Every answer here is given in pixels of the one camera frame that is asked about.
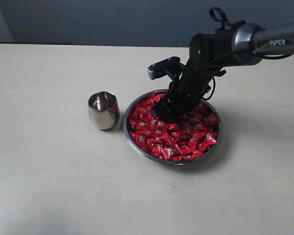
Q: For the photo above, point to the stainless steel plate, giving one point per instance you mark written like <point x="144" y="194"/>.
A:
<point x="148" y="136"/>

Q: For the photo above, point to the red candy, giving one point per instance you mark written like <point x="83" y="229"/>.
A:
<point x="169" y="152"/>
<point x="210" y="139"/>
<point x="143" y="112"/>

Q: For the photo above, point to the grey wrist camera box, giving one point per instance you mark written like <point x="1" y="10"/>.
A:
<point x="169" y="67"/>

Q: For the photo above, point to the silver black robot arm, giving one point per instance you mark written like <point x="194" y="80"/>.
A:
<point x="209" y="54"/>

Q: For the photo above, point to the stainless steel cup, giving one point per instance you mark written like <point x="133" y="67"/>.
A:
<point x="103" y="110"/>

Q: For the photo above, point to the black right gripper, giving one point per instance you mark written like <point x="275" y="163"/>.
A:
<point x="187" y="92"/>

